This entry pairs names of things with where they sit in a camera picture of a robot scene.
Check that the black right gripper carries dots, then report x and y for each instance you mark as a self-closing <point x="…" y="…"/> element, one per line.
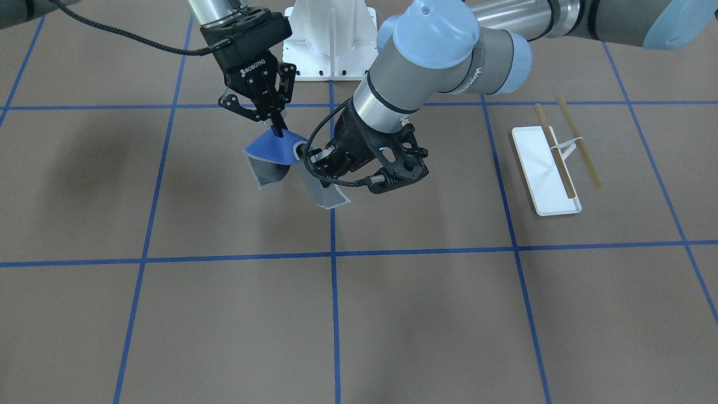
<point x="251" y="66"/>

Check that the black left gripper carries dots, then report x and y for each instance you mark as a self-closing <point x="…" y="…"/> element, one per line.
<point x="355" y="136"/>

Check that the blue grey towel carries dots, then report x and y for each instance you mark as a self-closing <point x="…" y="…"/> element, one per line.
<point x="271" y="157"/>

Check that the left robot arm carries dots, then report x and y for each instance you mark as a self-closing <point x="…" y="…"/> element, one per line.
<point x="449" y="47"/>

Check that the white towel rack with wooden bars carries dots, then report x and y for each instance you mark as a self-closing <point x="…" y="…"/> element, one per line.
<point x="543" y="162"/>

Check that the brown paper table cover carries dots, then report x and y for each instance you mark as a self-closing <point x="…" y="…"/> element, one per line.
<point x="142" y="264"/>

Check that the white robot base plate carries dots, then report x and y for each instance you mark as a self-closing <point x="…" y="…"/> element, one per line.
<point x="331" y="40"/>

